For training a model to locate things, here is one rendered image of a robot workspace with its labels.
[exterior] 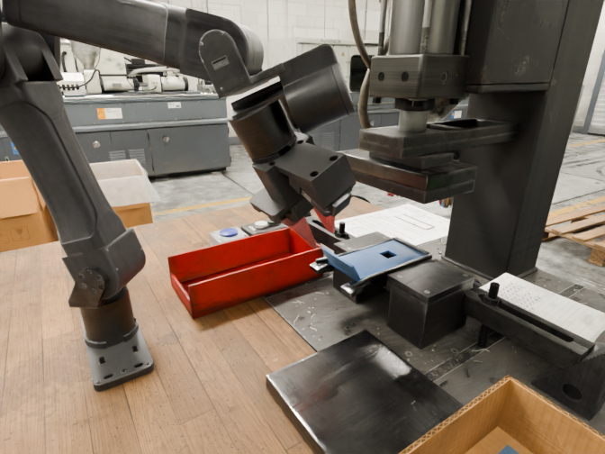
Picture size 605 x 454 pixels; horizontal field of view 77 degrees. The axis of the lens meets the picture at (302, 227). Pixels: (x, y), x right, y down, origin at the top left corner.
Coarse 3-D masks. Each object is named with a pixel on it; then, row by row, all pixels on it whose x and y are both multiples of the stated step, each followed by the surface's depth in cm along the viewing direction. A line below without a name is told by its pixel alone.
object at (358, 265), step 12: (324, 252) 57; (360, 252) 61; (372, 252) 61; (384, 252) 61; (396, 252) 61; (408, 252) 61; (336, 264) 56; (348, 264) 52; (360, 264) 57; (372, 264) 57; (384, 264) 57; (396, 264) 57; (348, 276) 54; (360, 276) 54
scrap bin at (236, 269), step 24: (240, 240) 72; (264, 240) 75; (288, 240) 79; (168, 264) 66; (192, 264) 68; (216, 264) 71; (240, 264) 74; (264, 264) 63; (288, 264) 66; (192, 288) 57; (216, 288) 59; (240, 288) 62; (264, 288) 65; (192, 312) 58
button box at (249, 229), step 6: (360, 198) 119; (252, 222) 88; (282, 222) 88; (246, 228) 85; (252, 228) 85; (258, 228) 85; (264, 228) 85; (270, 228) 85; (276, 228) 85; (282, 228) 86; (252, 234) 83
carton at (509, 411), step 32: (512, 384) 38; (480, 416) 37; (512, 416) 39; (544, 416) 36; (416, 448) 31; (448, 448) 35; (480, 448) 38; (512, 448) 38; (544, 448) 37; (576, 448) 34
